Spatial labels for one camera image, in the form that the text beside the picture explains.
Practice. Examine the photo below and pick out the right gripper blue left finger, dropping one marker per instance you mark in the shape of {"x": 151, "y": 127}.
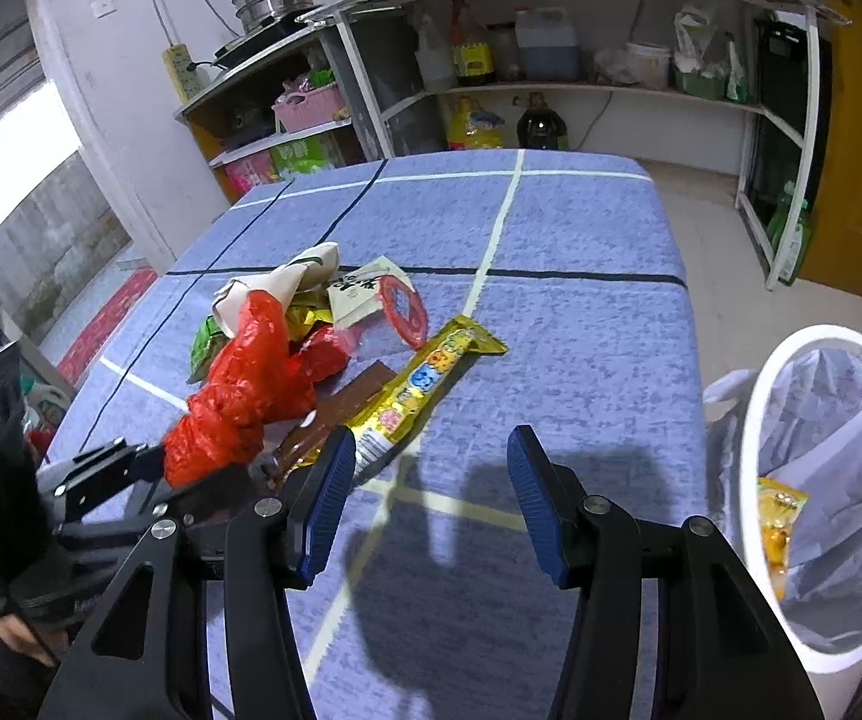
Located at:
{"x": 315, "y": 496}

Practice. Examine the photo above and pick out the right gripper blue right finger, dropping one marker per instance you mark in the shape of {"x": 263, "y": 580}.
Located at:
{"x": 544, "y": 502}

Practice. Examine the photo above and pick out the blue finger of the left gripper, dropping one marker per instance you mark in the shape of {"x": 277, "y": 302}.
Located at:
{"x": 147, "y": 464}

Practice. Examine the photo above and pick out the brown chocolate wrapper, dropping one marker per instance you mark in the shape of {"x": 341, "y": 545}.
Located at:
{"x": 303, "y": 443}

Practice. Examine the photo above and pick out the yellow snack wrapper strip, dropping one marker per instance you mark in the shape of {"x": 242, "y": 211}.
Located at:
{"x": 390, "y": 416}

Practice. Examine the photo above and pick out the green snack wrapper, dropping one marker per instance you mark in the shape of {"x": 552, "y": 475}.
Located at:
{"x": 209, "y": 341}

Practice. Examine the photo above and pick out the red plastic bag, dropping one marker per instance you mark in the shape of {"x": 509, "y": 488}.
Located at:
{"x": 258, "y": 379}

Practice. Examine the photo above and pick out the white printed paper packet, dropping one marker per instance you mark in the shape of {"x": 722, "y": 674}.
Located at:
{"x": 355, "y": 295}

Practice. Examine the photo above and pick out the red round lid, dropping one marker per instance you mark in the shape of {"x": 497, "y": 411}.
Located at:
{"x": 403, "y": 309}

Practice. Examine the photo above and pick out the white paper cup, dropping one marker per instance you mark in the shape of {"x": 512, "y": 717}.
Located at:
{"x": 309, "y": 270}

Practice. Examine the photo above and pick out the yellow wrapper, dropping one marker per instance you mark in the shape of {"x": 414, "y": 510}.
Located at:
{"x": 779, "y": 506}
{"x": 306, "y": 310}

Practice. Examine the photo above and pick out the white round trash bin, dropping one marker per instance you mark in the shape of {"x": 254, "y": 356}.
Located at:
{"x": 813, "y": 509}

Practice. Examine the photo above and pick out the person's left hand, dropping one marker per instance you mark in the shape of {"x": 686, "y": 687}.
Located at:
{"x": 18, "y": 637}

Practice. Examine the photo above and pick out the red floor mat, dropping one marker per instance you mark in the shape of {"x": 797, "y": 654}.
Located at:
{"x": 85, "y": 348}

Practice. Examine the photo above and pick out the blue checked tablecloth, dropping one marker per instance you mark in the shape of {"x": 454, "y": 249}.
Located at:
{"x": 432, "y": 604}

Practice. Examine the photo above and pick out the yellow wrapper in bin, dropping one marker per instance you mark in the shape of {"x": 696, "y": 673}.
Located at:
{"x": 779, "y": 506}

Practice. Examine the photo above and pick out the grey plastic bin liner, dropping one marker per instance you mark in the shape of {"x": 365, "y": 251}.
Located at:
{"x": 843, "y": 479}

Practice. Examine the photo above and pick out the green packaged food bag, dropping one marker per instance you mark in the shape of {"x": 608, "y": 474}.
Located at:
{"x": 308, "y": 155}

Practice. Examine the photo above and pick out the dark soy sauce jug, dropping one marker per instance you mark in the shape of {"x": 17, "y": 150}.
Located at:
{"x": 540, "y": 127}

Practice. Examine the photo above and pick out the yellow cooking oil bottle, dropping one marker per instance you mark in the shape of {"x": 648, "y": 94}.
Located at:
{"x": 473, "y": 127}

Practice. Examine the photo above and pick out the pink plastic basket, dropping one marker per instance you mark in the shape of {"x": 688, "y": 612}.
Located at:
{"x": 298, "y": 110}

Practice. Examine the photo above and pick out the white power strip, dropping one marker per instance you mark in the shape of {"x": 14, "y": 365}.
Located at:
{"x": 182, "y": 72}

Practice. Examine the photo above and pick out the white plastic bucket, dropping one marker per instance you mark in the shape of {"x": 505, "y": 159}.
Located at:
{"x": 649, "y": 64}

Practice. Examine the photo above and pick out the translucent blue liquid jug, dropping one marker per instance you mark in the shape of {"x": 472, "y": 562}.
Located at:
{"x": 547, "y": 44}

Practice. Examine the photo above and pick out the yellow label vinegar bottle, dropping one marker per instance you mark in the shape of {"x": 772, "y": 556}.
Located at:
{"x": 471, "y": 52}

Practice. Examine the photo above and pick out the black induction cooker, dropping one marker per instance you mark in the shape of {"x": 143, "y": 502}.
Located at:
{"x": 268, "y": 40}

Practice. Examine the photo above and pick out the white metal shelf rack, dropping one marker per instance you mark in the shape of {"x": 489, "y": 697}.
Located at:
{"x": 737, "y": 86}

